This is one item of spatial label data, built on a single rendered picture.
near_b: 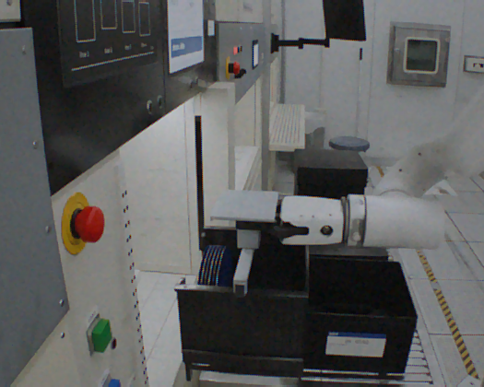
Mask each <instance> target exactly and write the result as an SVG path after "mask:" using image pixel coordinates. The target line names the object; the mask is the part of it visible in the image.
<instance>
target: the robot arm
mask: <svg viewBox="0 0 484 387"><path fill-rule="evenodd" d="M483 171H484V86H482V87H481V89H480V90H479V92H478V94H476V95H475V97H474V98H473V99H472V100H471V101H470V102H469V103H468V104H467V105H466V106H465V108H464V110H463V111H461V112H460V113H459V115H458V116H457V117H456V118H455V119H454V121H453V122H452V123H451V124H449V126H448V127H447V128H446V129H445V130H444V131H443V132H442V133H441V134H439V135H436V136H435V137H433V138H430V139H429V138H428V139H426V140H424V141H422V142H420V143H418V144H417V145H415V146H413V147H412V148H411V149H410V150H408V151H407V153H406V154H404V155H403V156H402V157H401V158H400V159H399V160H398V161H397V162H396V163H395V164H394V166H393V167H392V168H391V169H390V170H389V171H388V172H386V174H385V175H384V176H383V177H382V179H381V180H379V181H378V182H377V184H376V185H375V186H374V188H373V189H372V192H371V194H349V195H348V200H347V201H346V197H342V198H341V201H338V200H332V199H324V198H315V197H302V196H288V197H286V198H284V199H281V200H279V201H277V212H276V216H275V218H274V219H275V220H276V221H277V222H275V221H274V222H257V221H237V220H236V229H249V230H261V231H263V232H269V233H271V234H273V235H274V236H275V237H277V238H278V239H280V241H281V242H282V243H283V244H288V245H316V244H328V243H338V242H341V243H342V242H343V240H345V244H346V246H359V247H375V248H385V247H390V248H405V249H420V250H426V249H437V248H438V247H439V246H440V245H441V243H442V241H443V236H444V232H445V213H444V208H443V202H442V201H441V200H440V199H438V198H429V197H421V196H422V195H424V194H425V193H426V191H428V190H429V189H430V188H431V187H432V186H433V185H435V184H436V183H437V182H440V181H443V180H446V179H448V178H451V177H462V178H474V177H476V176H478V175H479V174H480V173H481V172H483ZM280 220H282V221H281V226H280ZM479 387H484V377H483V379H482V381H481V384H480V385H479Z"/></svg>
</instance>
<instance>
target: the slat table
mask: <svg viewBox="0 0 484 387"><path fill-rule="evenodd" d="M288 196H293V193H278V201H279V200H281V199H284V198H286V197H288ZM385 249H386V250H387V253H388V254H389V259H388V262H390V261H398V262H400V263H401V266H402V268H403V271H404V274H405V276H406V277H405V279H406V281H407V285H408V287H409V289H410V294H411V297H412V298H413V301H414V306H415V309H416V311H417V313H418V319H417V327H416V329H415V334H414V337H415V339H413V340H412V345H411V349H410V351H416V353H410V355H409V358H418V359H419V360H411V359H408V360H407V366H409V368H407V369H406V372H405V373H406V374H411V373H414V374H427V376H421V375H419V376H412V375H409V376H404V375H397V376H396V375H387V374H384V373H373V375H370V374H351V373H332V372H313V371H303V372H302V377H303V378H308V379H309V378H317V379H327V380H331V379H336V380H345V381H344V382H340V381H314V380H302V381H299V380H294V379H285V378H267V377H266V376H258V377H257V376H248V375H241V374H229V373H220V372H215V371H205V370H201V372H200V376H199V387H446V386H445V383H444V380H443V375H442V374H441V370H440V368H439V364H438V362H437V358H436V356H435V355H434V353H435V352H434V350H433V348H432V344H431V340H430V337H429V335H428V333H427V329H426V326H425V324H424V320H423V319H422V316H421V314H420V309H419V306H418V304H417V302H416V301H417V300H416V298H415V296H414V293H413V291H412V286H411V285H410V283H409V281H408V278H407V272H406V270H405V267H404V266H403V264H402V261H401V259H400V254H399V252H398V249H397V248H390V247H385ZM413 344H418V345H417V346H413ZM417 351H419V352H420V353H419V352H417ZM420 358H422V360H420ZM410 366H419V367H421V366H424V368H411V367H410ZM347 380H353V381H376V383H375V382H374V383H366V382H359V383H357V382H348V381H347ZM389 381H397V382H400V381H405V382H411V381H413V382H421V381H422V382H428V383H429V384H426V385H425V384H400V383H397V384H392V383H388V382H389Z"/></svg>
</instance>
